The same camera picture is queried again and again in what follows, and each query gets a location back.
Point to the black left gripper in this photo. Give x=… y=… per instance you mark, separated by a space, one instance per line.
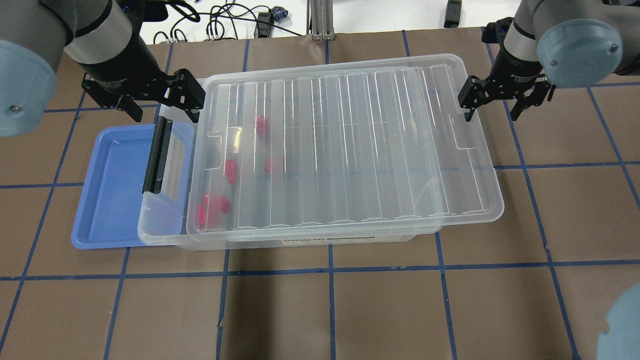
x=123 y=71

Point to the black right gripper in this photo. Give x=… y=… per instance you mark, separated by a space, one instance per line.
x=518 y=68

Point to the red block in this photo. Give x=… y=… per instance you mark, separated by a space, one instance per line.
x=262 y=126
x=274 y=164
x=216 y=203
x=206 y=216
x=230 y=170

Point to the clear plastic box lid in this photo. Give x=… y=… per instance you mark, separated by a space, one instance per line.
x=470 y=185

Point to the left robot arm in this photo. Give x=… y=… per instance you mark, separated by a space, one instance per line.
x=103 y=38

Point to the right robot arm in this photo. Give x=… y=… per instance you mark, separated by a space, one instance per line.
x=551 y=44

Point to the red block top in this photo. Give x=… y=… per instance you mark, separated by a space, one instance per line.
x=262 y=126

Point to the clear plastic storage box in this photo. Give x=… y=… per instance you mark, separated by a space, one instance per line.
x=360 y=160

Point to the blue plastic tray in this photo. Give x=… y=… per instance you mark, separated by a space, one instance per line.
x=113 y=211

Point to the black power adapter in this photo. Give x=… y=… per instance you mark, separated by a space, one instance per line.
x=453 y=13

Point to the black box latch handle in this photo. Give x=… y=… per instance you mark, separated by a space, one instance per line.
x=157 y=160

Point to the aluminium frame post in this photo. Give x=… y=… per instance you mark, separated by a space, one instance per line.
x=320 y=19

